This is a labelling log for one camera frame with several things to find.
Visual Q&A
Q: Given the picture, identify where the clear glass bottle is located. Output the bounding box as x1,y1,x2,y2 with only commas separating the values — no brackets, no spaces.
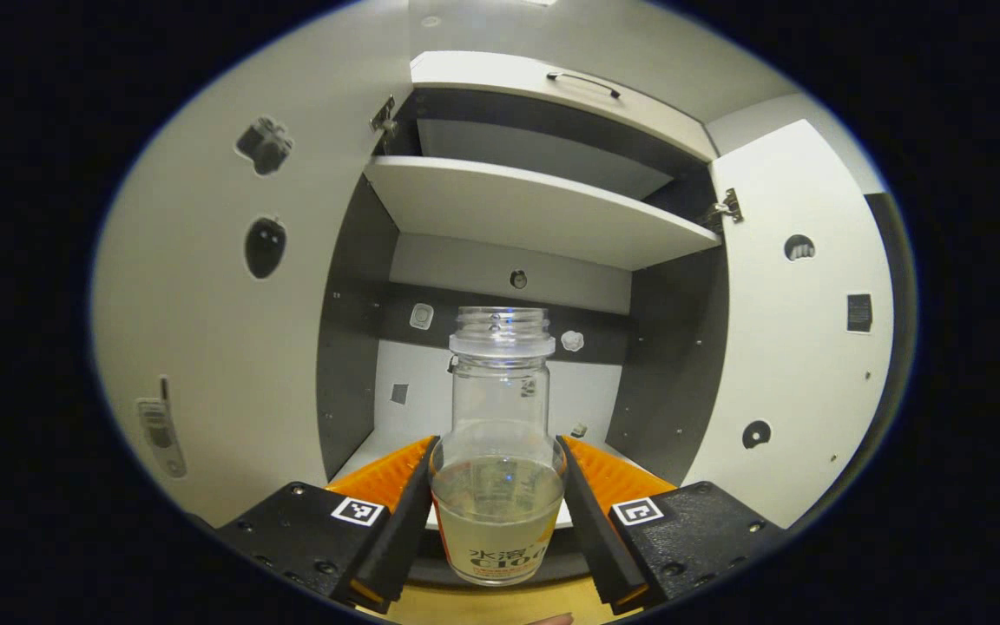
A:
429,306,569,587

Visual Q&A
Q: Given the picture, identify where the white cabinet door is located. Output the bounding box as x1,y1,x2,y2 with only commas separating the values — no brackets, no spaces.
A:
682,119,896,529
92,4,414,526

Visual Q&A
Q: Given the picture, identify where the white grey cabinet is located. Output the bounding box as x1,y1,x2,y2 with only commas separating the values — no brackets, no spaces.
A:
316,50,731,591

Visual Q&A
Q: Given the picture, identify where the short white cabinet shelf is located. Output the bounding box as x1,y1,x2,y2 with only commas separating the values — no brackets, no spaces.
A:
418,119,674,201

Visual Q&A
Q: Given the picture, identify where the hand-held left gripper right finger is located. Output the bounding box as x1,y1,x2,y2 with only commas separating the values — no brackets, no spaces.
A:
555,436,787,615

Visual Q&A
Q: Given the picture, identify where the metal door hinge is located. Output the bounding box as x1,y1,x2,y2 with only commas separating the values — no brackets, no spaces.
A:
698,187,745,227
369,94,399,137

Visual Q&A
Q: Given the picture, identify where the black drawer handle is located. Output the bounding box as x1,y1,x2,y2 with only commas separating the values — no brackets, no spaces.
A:
547,72,622,100

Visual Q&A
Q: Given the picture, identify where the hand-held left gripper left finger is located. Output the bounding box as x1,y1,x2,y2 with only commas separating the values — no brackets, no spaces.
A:
192,436,442,615

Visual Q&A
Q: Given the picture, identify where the white cabinet drawer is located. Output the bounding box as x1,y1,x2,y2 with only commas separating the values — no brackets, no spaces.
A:
411,50,718,163

